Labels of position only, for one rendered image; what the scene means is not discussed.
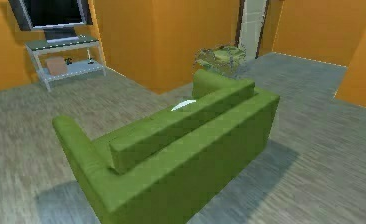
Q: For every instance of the brown cardboard box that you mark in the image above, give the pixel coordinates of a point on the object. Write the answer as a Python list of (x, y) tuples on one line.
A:
[(56, 66)]

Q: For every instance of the white laptop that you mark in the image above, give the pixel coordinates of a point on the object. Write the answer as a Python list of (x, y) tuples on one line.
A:
[(183, 104)]

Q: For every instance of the green sofa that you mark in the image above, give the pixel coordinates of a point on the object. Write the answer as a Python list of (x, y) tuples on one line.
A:
[(177, 160)]

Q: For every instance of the small black object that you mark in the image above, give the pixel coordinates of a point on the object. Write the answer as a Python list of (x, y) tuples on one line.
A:
[(68, 61), (90, 61)]

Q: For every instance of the white room door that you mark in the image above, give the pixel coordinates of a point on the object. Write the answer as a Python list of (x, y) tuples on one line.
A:
[(252, 28)]

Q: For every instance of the grey television stand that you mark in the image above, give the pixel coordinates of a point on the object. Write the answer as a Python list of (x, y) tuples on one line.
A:
[(71, 68)]

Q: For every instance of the black television set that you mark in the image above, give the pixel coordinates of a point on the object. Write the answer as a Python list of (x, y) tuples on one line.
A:
[(52, 13)]

